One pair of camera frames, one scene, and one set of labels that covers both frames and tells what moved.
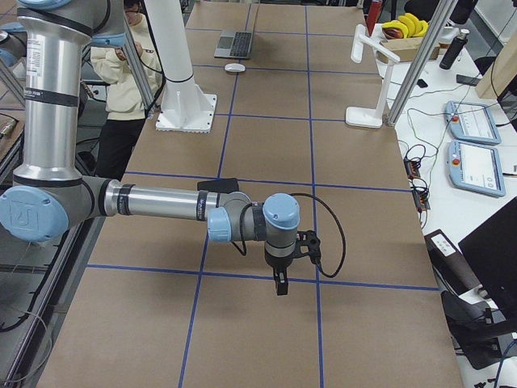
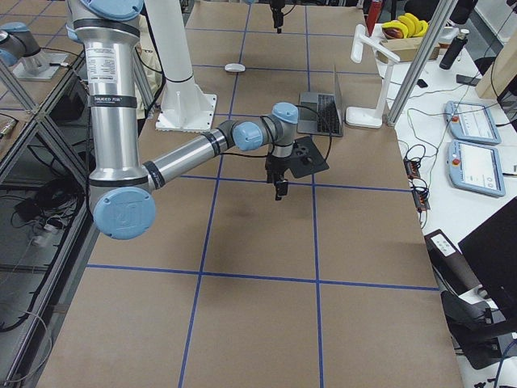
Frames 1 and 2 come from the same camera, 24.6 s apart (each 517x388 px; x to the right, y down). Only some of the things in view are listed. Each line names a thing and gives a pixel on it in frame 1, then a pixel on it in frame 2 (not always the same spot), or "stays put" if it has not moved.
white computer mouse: [235, 67] stays put
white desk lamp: [367, 116] stays put
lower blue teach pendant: [476, 168] stays put
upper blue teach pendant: [472, 122] stays put
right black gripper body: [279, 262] → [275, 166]
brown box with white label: [451, 268] stays put
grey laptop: [233, 44] → [321, 113]
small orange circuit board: [412, 169] stays put
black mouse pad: [224, 185] → [304, 160]
